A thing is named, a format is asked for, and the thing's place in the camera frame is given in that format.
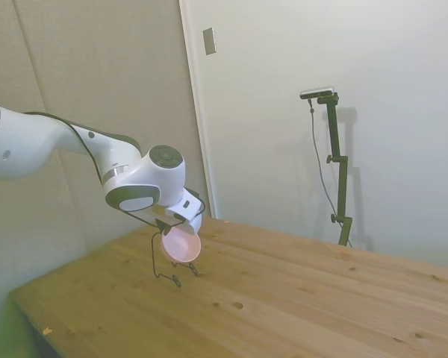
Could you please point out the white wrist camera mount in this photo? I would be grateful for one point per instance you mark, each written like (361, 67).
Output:
(186, 205)

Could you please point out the pink plastic bowl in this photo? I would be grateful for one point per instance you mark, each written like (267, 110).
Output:
(181, 246)

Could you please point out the dark green camera stand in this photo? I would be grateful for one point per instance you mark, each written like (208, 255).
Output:
(339, 179)

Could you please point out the white door frame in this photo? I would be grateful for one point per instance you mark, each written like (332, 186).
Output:
(198, 112)

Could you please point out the grey wall switch plate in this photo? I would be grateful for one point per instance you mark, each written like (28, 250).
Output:
(209, 41)

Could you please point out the grey camera on stand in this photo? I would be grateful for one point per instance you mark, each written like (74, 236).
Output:
(317, 92)

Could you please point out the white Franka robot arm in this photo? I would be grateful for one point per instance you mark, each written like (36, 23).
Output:
(41, 141)

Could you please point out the small orange scrap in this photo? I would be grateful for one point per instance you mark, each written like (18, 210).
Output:
(47, 330)

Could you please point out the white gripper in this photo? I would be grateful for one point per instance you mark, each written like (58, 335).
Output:
(192, 225)

